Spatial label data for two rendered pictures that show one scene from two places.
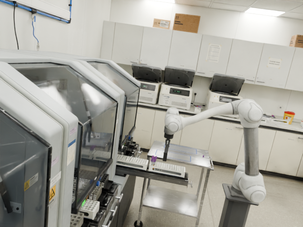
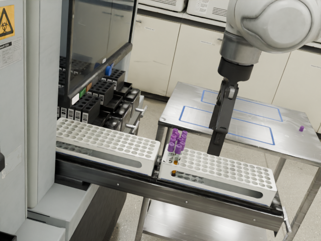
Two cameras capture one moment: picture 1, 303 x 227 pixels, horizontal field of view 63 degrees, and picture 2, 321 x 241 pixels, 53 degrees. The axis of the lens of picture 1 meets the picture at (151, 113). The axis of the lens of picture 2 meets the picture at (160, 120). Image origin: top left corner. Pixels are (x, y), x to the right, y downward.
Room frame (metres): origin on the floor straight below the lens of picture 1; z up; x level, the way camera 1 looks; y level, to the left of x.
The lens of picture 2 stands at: (1.19, -0.01, 1.32)
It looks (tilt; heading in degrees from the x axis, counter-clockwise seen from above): 27 degrees down; 359
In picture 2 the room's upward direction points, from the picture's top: 12 degrees clockwise
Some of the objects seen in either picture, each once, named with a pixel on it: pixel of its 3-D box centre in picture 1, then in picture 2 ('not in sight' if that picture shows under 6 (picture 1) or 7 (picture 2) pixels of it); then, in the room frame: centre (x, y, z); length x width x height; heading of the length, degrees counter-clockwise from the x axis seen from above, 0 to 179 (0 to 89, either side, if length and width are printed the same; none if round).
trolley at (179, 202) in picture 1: (173, 188); (216, 194); (2.38, -0.35, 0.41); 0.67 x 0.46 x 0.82; 83
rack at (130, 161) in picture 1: (130, 162); (103, 147); (1.94, 0.12, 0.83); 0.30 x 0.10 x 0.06; 85
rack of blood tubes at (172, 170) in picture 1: (167, 169); (215, 175); (1.91, -0.20, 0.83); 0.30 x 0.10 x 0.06; 85
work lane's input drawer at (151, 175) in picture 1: (149, 172); (163, 179); (1.92, -0.06, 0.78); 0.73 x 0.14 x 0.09; 85
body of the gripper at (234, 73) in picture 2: (168, 138); (231, 79); (1.91, -0.16, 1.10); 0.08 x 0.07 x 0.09; 175
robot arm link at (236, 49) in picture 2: (169, 129); (241, 48); (1.91, -0.16, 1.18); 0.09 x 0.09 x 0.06
